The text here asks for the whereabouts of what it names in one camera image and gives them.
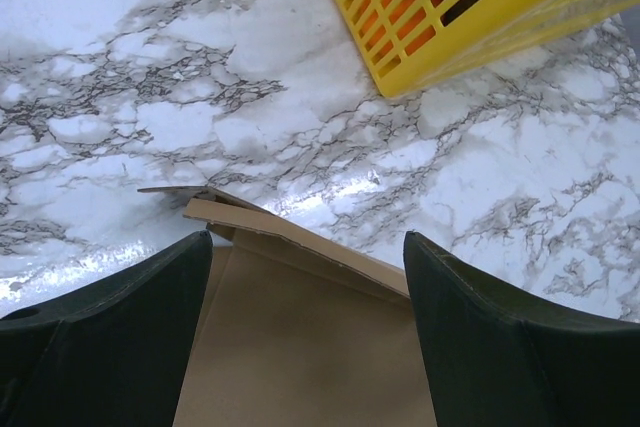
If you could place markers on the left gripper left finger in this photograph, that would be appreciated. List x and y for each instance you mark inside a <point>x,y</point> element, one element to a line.
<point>112,353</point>

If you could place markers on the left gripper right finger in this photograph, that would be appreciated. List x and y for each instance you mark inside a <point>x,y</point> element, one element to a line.
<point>496,355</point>

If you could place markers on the brown cardboard box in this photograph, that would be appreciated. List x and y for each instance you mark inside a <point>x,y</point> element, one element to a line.
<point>296,330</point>

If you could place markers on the orange snack pouch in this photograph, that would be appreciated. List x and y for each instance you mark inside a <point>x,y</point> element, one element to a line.
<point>392,22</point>

